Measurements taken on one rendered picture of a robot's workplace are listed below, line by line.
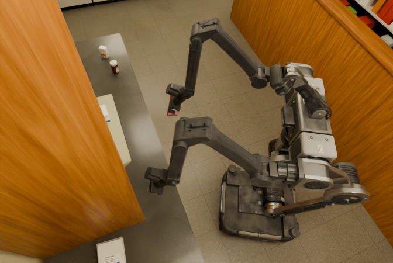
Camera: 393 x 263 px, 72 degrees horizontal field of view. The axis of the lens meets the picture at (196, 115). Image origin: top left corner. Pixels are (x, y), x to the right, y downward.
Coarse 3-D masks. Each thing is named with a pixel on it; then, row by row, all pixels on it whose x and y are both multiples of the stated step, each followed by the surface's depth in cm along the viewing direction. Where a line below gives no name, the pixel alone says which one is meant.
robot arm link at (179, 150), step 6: (180, 144) 83; (186, 144) 84; (174, 150) 86; (180, 150) 86; (186, 150) 85; (174, 156) 97; (180, 156) 97; (174, 162) 102; (180, 162) 102; (174, 168) 107; (180, 168) 107; (168, 174) 112; (174, 174) 111; (180, 174) 112; (168, 180) 116; (174, 180) 115
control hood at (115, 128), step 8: (104, 96) 110; (104, 104) 108; (112, 104) 108; (112, 112) 106; (112, 120) 104; (112, 128) 102; (120, 128) 102; (112, 136) 100; (120, 136) 101; (120, 144) 99; (120, 152) 97; (128, 152) 98; (128, 160) 96
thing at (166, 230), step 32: (96, 64) 194; (128, 64) 196; (96, 96) 179; (128, 96) 180; (128, 128) 167; (160, 160) 157; (160, 224) 138; (64, 256) 127; (96, 256) 128; (128, 256) 129; (160, 256) 130; (192, 256) 131
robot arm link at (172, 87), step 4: (172, 84) 147; (176, 84) 148; (168, 88) 148; (172, 88) 146; (176, 88) 147; (180, 88) 148; (168, 92) 148; (172, 92) 148; (176, 92) 148; (180, 92) 147; (188, 92) 144; (184, 96) 147; (188, 96) 146
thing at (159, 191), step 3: (153, 183) 129; (156, 183) 126; (159, 183) 125; (153, 186) 128; (156, 186) 128; (159, 186) 127; (162, 186) 126; (150, 189) 127; (153, 189) 128; (156, 189) 128; (159, 189) 129; (162, 189) 130; (153, 192) 128; (156, 192) 128; (159, 192) 129; (162, 192) 130
